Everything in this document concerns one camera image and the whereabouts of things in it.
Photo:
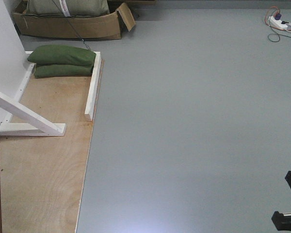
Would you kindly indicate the upper green sandbag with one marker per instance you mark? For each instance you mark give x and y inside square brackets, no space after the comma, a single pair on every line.
[62,54]

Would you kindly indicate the plywood base board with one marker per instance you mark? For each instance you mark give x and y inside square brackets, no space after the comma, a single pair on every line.
[42,177]

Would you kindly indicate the green sandbag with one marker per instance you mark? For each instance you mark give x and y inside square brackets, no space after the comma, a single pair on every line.
[62,54]
[59,70]

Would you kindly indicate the white edge rail far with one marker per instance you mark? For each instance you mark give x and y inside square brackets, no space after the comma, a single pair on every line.
[91,98]

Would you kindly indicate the white power strip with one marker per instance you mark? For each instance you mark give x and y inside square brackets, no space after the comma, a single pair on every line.
[278,24]

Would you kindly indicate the lower green sandbag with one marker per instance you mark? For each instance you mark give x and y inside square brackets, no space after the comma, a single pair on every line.
[59,70]

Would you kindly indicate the grey-green sack in box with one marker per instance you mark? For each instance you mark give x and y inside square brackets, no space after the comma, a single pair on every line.
[68,8]

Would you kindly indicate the white wooden door frame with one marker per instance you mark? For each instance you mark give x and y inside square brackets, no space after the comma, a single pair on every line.
[15,118]

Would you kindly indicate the brown cardboard box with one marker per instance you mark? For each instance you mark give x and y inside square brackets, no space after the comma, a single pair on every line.
[107,27]

